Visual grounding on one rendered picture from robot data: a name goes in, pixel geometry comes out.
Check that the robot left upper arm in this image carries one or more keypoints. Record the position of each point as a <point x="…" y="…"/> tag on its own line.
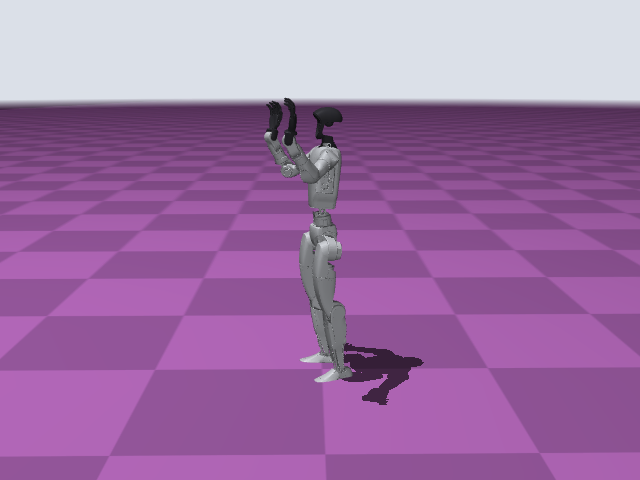
<point x="326" y="161"/>

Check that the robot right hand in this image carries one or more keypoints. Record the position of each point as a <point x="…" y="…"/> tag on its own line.
<point x="275" y="119"/>

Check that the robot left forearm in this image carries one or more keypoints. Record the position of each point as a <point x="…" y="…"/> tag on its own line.
<point x="300" y="159"/>

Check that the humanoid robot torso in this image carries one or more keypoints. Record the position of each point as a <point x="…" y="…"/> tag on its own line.
<point x="323" y="195"/>

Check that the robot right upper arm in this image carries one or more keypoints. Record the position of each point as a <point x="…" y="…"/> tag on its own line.
<point x="289" y="169"/>

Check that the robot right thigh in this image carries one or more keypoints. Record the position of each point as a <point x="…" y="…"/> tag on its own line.
<point x="306" y="259"/>

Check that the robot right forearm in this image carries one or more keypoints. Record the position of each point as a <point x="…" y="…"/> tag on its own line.
<point x="276" y="149"/>

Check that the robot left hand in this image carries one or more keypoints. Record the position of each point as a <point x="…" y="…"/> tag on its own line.
<point x="290" y="132"/>

